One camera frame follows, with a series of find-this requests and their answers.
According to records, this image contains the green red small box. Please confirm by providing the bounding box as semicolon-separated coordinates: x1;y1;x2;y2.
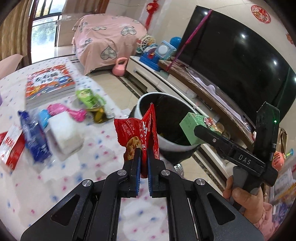
179;112;222;146

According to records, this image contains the red snack bag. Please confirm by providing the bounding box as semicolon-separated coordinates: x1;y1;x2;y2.
114;103;159;178

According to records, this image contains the white foam block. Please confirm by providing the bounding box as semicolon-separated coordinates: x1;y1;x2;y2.
48;112;84;155

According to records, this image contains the blue plastic bag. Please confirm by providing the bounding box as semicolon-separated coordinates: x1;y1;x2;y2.
18;110;52;163

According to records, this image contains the pink plastic wrapper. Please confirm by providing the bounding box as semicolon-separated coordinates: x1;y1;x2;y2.
47;103;87;122

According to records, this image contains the red white box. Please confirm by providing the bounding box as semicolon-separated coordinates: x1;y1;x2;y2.
1;124;25;170

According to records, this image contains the green snack wrapper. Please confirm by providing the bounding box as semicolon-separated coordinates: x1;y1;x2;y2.
75;88;115;123

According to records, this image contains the black white trash bin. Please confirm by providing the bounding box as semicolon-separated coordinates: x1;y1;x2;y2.
129;92;200;166

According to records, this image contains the right hand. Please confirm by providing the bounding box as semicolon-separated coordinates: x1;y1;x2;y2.
223;176;265;224

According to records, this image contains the floral white tablecloth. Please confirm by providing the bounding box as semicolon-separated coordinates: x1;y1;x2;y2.
1;57;169;240

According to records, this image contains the black television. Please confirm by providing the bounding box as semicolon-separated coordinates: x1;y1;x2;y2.
178;6;295;122

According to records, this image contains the white TV cabinet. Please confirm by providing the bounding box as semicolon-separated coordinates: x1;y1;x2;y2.
126;55;258;186

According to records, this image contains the blue toy machine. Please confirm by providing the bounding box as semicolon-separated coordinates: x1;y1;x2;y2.
139;41;177;72

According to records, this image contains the blue spiky ball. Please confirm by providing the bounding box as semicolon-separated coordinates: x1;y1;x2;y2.
170;37;182;49

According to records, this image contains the pink kettlebell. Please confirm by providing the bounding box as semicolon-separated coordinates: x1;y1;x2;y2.
112;57;128;77

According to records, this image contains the pink stick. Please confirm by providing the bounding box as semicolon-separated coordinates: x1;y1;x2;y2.
166;9;213;72

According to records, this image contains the colourful children's book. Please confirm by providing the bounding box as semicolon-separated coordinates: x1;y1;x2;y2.
25;64;75;109

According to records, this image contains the red Chinese knot decoration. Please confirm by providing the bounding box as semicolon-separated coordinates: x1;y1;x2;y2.
145;0;159;31

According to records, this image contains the pink heart cover furniture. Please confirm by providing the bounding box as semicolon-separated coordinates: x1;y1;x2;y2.
72;14;147;75

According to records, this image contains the pink sofa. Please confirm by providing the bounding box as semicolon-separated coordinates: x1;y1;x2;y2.
0;54;23;79

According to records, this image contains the gold curtain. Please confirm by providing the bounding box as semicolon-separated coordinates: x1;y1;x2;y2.
1;0;32;60

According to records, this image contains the colourful wire ball toy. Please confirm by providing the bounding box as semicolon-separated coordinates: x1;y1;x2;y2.
136;35;156;54

